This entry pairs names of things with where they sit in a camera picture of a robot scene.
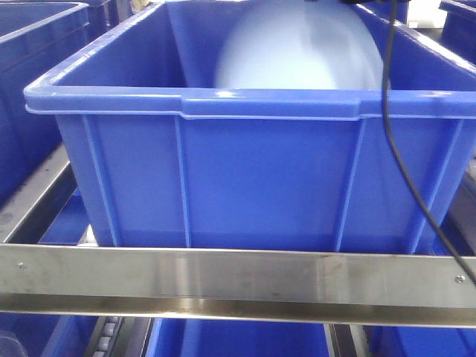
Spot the light blue plate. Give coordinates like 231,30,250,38
214,1,383,90

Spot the blue plastic bin centre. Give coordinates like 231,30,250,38
23,0,476,256

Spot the blue plastic bin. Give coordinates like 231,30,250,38
439,1,475,64
23,0,476,256
1,1,89,202

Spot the blue plastic bin left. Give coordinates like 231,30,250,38
1,1,89,202

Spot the blue plastic bin right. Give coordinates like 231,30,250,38
439,1,475,64

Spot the stainless steel shelf rail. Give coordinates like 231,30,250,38
1,244,475,328

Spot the black cable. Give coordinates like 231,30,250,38
381,0,476,287

